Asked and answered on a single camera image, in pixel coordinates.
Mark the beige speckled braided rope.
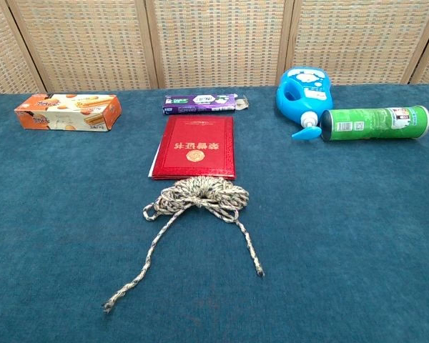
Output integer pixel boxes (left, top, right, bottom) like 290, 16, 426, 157
102, 175, 266, 314

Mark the red certificate folder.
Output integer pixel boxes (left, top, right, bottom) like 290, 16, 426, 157
148, 114, 237, 181

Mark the purple toothpaste box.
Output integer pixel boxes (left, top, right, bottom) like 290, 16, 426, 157
163, 93, 250, 116

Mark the blue detergent bottle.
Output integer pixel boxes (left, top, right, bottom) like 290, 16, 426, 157
275, 66, 334, 141

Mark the woven wicker folding screen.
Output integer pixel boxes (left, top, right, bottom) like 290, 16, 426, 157
0, 0, 429, 97

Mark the orange biscuit box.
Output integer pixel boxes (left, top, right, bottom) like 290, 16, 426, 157
14, 93, 123, 132

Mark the green chip can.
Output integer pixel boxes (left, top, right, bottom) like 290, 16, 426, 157
320, 105, 429, 143

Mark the teal table cloth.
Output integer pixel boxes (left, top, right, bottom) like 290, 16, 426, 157
0, 83, 429, 343

